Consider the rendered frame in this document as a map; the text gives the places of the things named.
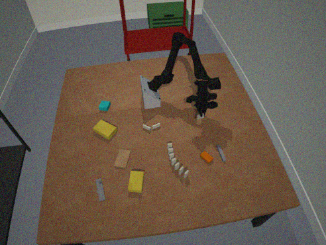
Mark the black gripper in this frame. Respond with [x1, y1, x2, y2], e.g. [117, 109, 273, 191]
[186, 89, 218, 117]

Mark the orange flat block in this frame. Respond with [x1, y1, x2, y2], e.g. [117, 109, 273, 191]
[199, 151, 214, 164]

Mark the teal rectangular block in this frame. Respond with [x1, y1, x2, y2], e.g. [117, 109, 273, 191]
[99, 101, 110, 111]

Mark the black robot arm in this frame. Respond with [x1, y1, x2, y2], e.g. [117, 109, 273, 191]
[147, 32, 221, 101]

